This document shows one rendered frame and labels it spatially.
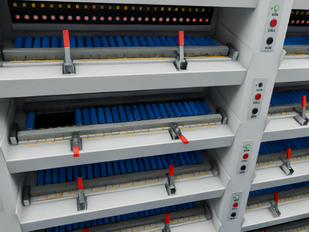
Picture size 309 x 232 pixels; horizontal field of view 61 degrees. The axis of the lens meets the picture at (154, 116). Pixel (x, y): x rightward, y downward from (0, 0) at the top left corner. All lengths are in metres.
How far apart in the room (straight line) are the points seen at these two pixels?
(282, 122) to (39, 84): 0.72
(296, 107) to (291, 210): 0.43
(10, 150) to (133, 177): 0.35
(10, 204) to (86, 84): 0.36
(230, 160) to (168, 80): 0.34
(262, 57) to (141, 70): 0.32
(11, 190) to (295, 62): 0.84
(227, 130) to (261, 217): 0.44
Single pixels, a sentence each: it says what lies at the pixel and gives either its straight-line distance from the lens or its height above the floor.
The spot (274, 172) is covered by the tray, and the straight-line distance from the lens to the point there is 1.04.
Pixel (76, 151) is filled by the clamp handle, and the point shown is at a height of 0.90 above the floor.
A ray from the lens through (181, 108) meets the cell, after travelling 0.81.
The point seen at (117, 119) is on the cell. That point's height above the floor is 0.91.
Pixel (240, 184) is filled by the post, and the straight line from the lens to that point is 0.93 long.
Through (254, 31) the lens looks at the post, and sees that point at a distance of 0.73.
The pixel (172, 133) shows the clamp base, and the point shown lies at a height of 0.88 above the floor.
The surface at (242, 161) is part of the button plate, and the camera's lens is 0.87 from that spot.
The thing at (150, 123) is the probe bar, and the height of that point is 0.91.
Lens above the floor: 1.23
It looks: 24 degrees down
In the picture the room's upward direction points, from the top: 2 degrees clockwise
